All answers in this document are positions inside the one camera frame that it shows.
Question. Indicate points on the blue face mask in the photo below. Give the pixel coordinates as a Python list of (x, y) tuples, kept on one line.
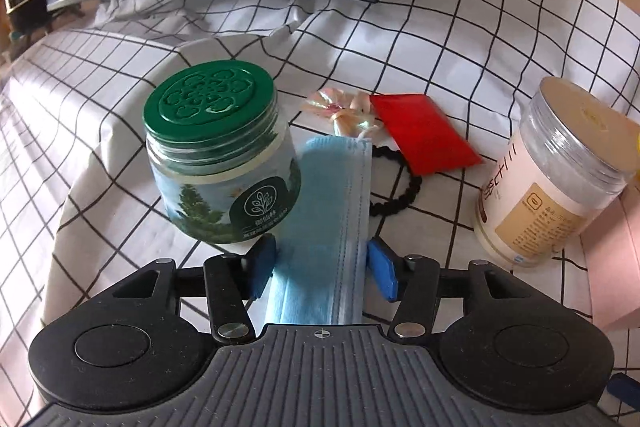
[(320, 232)]

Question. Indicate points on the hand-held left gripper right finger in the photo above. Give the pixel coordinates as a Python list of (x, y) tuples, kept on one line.
[(382, 269)]

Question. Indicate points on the pink ribbon bow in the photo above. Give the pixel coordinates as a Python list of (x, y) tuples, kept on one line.
[(350, 119)]

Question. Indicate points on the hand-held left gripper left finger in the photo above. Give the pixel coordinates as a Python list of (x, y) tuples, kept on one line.
[(260, 269)]

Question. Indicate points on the white black checked tablecloth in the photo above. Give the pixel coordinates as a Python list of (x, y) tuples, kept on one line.
[(450, 32)]

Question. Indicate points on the red packet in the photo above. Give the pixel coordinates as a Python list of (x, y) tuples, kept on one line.
[(425, 137)]

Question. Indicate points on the yellow triangular plastic piece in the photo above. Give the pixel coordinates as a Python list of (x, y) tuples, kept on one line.
[(637, 157)]

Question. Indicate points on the clear plastic jar beige label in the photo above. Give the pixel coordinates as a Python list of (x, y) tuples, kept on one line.
[(530, 187)]

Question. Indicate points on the pink cardboard box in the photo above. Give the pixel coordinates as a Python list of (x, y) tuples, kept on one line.
[(620, 267)]

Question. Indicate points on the green lid glass jar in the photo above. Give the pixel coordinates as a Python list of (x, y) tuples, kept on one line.
[(215, 167)]

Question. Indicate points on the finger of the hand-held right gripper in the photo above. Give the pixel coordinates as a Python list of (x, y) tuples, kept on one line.
[(627, 384)]

